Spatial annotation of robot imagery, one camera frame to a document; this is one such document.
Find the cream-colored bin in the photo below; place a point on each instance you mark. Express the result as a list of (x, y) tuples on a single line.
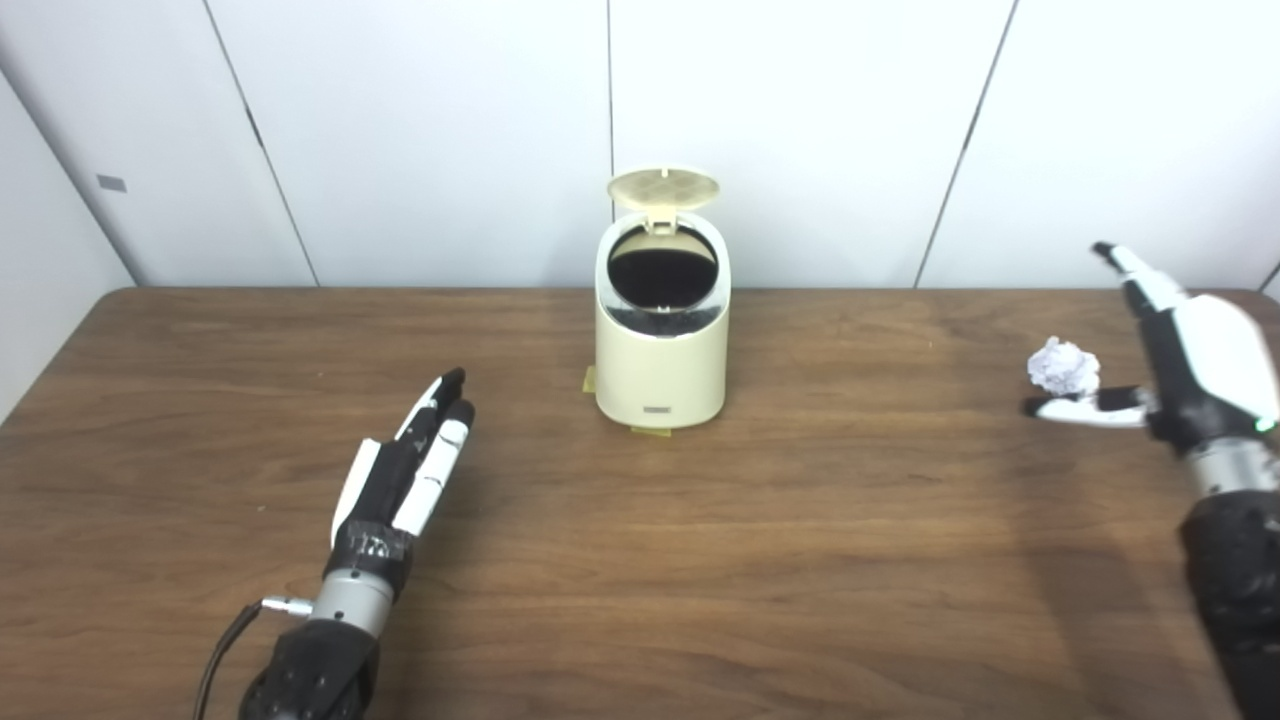
[(660, 370)]

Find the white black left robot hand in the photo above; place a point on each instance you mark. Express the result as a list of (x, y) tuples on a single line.
[(400, 480)]

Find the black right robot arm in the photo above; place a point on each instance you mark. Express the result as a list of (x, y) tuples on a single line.
[(1240, 580)]

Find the white paper ball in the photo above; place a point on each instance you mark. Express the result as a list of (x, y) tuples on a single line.
[(1062, 367)]

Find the round cream bin lid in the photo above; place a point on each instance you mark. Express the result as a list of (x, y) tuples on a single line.
[(663, 188)]

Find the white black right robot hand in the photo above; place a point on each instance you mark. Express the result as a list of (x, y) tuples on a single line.
[(1210, 370)]

